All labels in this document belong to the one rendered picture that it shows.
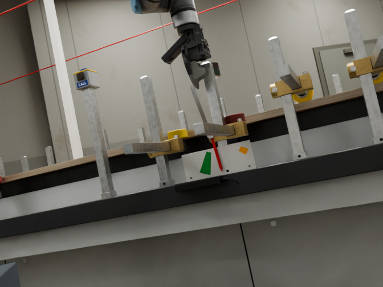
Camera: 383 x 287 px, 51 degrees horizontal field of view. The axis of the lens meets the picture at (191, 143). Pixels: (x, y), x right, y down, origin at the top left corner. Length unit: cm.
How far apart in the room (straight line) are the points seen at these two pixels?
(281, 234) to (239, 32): 465
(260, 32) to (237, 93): 99
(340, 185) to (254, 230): 44
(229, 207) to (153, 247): 50
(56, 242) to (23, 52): 399
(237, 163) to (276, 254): 44
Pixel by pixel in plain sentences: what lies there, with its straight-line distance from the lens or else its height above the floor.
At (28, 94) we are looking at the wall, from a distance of 542.
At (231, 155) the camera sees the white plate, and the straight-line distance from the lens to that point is 141.
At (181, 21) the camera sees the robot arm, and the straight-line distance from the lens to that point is 142.
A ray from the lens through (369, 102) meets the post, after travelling 138.
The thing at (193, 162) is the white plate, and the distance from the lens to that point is 146.
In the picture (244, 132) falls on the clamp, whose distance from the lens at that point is 140.
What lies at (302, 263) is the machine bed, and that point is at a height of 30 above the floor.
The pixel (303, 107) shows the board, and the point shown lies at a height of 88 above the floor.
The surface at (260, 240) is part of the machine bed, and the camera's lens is 167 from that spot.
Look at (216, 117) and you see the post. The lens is 144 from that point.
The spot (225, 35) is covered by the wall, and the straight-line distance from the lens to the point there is 595.
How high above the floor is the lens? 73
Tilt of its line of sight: 4 degrees up
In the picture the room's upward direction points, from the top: 12 degrees counter-clockwise
